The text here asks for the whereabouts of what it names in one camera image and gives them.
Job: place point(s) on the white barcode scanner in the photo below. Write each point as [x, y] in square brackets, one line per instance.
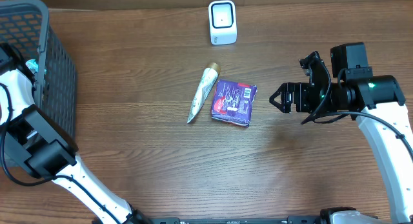
[222, 22]

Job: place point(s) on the mint green wipes pack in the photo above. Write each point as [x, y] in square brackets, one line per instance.
[33, 66]

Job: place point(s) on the purple Carefree pad pack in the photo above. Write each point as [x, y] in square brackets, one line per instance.
[232, 102]

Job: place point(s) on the white tube gold cap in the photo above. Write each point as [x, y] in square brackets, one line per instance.
[208, 79]

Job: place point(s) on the dark grey plastic basket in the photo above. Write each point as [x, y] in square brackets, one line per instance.
[25, 26]

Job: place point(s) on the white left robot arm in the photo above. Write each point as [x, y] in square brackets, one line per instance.
[36, 150]

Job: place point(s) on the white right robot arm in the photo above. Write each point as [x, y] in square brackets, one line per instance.
[376, 103]

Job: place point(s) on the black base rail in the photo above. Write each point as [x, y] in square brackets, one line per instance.
[288, 220]

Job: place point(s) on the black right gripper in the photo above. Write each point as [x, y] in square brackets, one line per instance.
[295, 98]

